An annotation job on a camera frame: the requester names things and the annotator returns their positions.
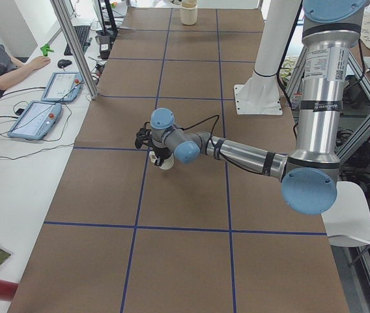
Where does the black keyboard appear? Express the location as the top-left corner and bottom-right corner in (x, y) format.
(73, 25), (91, 53)

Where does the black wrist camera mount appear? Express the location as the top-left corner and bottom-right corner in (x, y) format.
(135, 121), (153, 149)

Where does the blue teach pendant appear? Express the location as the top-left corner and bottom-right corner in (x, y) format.
(41, 72), (83, 102)
(7, 101), (62, 140)

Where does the cream lidded container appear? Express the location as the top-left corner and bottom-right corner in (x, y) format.
(180, 0), (198, 25)

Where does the aluminium frame post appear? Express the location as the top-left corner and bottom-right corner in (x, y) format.
(50, 0), (98, 100)

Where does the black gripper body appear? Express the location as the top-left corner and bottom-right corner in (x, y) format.
(152, 140), (171, 159)

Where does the black computer mouse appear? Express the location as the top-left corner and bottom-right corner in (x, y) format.
(57, 59), (72, 69)

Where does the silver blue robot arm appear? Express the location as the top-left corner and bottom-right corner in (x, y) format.
(144, 1), (366, 215)

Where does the green clamp toy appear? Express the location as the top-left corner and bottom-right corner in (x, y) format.
(40, 44), (54, 57)

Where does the white mug with handle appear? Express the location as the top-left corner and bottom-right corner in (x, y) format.
(149, 151), (175, 170)

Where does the lower blue teach pendant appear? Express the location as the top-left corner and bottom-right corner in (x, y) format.
(7, 101), (62, 140)

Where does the upper blue teach pendant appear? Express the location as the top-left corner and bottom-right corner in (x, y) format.
(41, 72), (83, 102)

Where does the white chair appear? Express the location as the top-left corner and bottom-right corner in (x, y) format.
(322, 181), (370, 247)

